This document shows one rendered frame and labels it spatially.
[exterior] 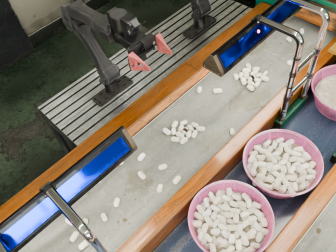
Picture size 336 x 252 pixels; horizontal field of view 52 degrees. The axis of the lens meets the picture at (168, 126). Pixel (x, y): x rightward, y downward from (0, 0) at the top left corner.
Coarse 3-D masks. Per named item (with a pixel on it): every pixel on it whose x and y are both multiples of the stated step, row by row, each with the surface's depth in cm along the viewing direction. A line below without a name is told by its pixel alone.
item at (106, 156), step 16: (112, 144) 88; (128, 144) 91; (80, 160) 84; (96, 160) 87; (112, 160) 89; (64, 176) 82; (80, 176) 85; (96, 176) 87; (64, 192) 83; (80, 192) 85; (32, 208) 79; (48, 208) 81; (0, 224) 76; (16, 224) 78; (32, 224) 80; (48, 224) 82; (16, 240) 78
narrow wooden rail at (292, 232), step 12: (324, 180) 112; (312, 192) 110; (324, 192) 109; (312, 204) 107; (324, 204) 107; (300, 216) 105; (312, 216) 105; (288, 228) 104; (300, 228) 103; (276, 240) 102; (288, 240) 101
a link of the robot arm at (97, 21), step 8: (80, 0) 130; (64, 8) 129; (72, 8) 128; (80, 8) 127; (88, 8) 127; (64, 16) 134; (72, 16) 131; (80, 16) 128; (88, 16) 124; (96, 16) 123; (104, 16) 122; (64, 24) 139; (72, 24) 135; (88, 24) 127; (96, 24) 120; (104, 24) 119; (96, 32) 124
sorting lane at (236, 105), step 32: (256, 64) 151; (192, 96) 144; (224, 96) 142; (256, 96) 140; (160, 128) 135; (224, 128) 132; (128, 160) 128; (160, 160) 126; (192, 160) 125; (96, 192) 121; (128, 192) 119; (160, 192) 118; (64, 224) 115; (96, 224) 113; (128, 224) 112
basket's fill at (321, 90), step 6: (324, 78) 144; (330, 78) 143; (318, 84) 142; (324, 84) 141; (330, 84) 141; (318, 90) 139; (324, 90) 140; (330, 90) 138; (318, 96) 138; (324, 96) 137; (330, 96) 137; (324, 102) 136; (330, 102) 136
